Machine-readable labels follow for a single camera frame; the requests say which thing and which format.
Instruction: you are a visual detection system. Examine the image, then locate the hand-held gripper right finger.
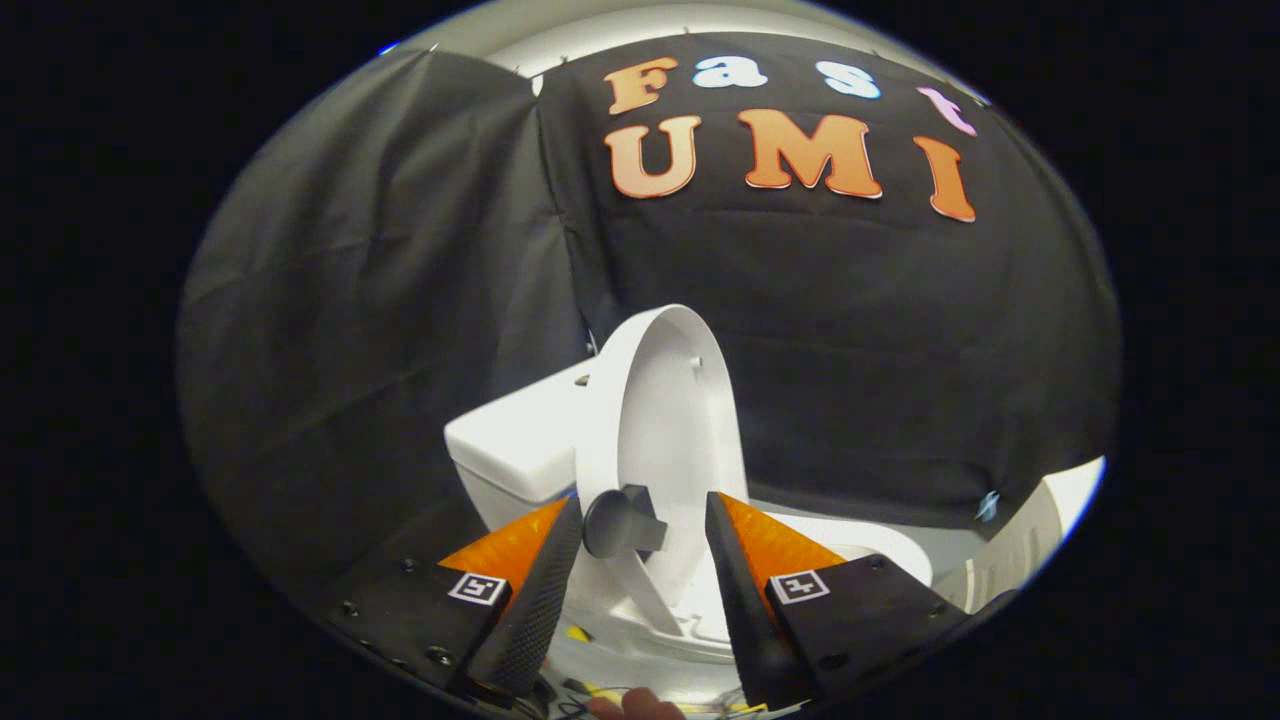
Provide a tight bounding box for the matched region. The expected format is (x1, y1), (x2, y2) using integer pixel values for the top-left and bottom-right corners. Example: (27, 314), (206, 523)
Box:
(705, 490), (971, 711)

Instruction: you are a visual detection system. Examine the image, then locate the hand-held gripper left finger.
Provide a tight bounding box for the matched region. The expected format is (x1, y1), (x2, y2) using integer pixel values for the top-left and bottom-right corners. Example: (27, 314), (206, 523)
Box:
(330, 495), (586, 701)

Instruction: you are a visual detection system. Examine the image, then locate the dark grey lid handle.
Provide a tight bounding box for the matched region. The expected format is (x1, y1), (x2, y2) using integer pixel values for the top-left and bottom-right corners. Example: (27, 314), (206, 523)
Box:
(583, 485), (669, 560)

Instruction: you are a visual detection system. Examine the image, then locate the white toilet lid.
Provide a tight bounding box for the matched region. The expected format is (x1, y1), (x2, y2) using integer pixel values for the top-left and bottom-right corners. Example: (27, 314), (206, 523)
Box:
(575, 303), (751, 641)

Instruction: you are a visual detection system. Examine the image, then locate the white toilet with tank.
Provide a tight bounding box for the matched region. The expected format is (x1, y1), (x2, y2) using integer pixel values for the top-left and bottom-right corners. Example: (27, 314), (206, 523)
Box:
(443, 360), (936, 706)

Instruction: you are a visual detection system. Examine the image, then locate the white toilet seat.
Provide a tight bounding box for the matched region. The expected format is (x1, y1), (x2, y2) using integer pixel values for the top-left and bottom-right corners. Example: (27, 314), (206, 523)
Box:
(590, 512), (936, 663)

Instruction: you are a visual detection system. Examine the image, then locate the black backdrop cloth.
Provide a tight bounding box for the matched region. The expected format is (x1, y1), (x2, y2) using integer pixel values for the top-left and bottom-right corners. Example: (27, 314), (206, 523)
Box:
(178, 30), (1121, 601)

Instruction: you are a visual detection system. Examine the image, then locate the white moulded panel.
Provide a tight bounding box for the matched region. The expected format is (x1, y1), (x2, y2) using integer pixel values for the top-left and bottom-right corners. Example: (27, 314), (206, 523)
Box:
(940, 457), (1107, 614)

